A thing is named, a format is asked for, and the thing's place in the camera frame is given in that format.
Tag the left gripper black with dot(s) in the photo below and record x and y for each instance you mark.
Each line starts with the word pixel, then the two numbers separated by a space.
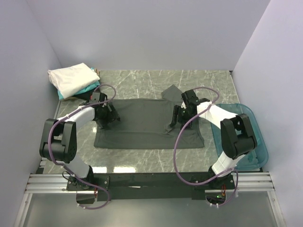
pixel 112 115

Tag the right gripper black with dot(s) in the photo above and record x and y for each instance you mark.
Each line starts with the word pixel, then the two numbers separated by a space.
pixel 177 111

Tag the dark grey t-shirt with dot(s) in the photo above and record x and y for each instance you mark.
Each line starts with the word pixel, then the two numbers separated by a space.
pixel 144 123

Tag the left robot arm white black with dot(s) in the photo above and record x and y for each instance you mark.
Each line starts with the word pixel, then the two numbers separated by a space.
pixel 59 137

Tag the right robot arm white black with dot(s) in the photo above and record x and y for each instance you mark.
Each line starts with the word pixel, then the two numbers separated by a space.
pixel 237 134

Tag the black folded t-shirt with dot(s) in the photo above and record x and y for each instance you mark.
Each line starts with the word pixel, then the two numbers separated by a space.
pixel 86 95

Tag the beige patterned folded cloth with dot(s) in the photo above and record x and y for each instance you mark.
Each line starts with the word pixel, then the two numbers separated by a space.
pixel 96 71

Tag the teal folded t-shirt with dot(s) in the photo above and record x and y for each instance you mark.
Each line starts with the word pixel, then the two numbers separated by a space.
pixel 86 89

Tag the white folded t-shirt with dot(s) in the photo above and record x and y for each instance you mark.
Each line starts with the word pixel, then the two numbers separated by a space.
pixel 72 79

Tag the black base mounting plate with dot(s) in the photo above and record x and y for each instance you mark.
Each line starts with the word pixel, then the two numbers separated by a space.
pixel 127 186

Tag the aluminium rail frame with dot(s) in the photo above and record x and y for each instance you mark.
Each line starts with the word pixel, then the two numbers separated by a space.
pixel 55 183

